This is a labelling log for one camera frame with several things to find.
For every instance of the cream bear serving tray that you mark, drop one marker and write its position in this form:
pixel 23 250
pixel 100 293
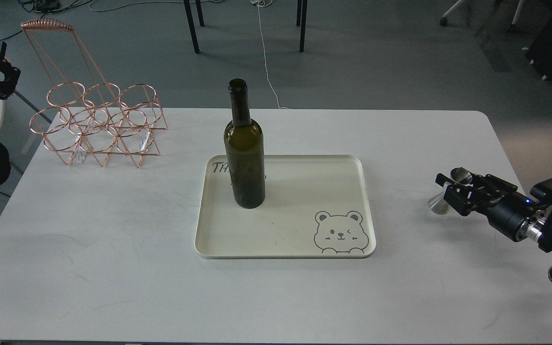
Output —
pixel 316 206

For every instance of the black table legs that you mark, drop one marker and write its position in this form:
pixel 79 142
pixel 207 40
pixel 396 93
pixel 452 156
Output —
pixel 301 19
pixel 191 22

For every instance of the black left table legs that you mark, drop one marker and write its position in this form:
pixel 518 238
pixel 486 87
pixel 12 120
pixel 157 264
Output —
pixel 191 22

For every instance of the copper wire bottle rack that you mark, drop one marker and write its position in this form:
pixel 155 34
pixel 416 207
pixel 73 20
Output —
pixel 94 118

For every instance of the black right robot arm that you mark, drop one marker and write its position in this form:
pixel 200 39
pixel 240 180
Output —
pixel 539 227

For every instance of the black right table legs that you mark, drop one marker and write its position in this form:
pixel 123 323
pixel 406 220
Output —
pixel 301 19

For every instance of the silver steel jigger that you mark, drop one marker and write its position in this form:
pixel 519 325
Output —
pixel 437 204

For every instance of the dark green wine bottle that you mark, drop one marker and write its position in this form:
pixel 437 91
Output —
pixel 244 146

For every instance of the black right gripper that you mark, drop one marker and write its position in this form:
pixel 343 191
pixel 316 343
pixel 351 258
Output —
pixel 475 192

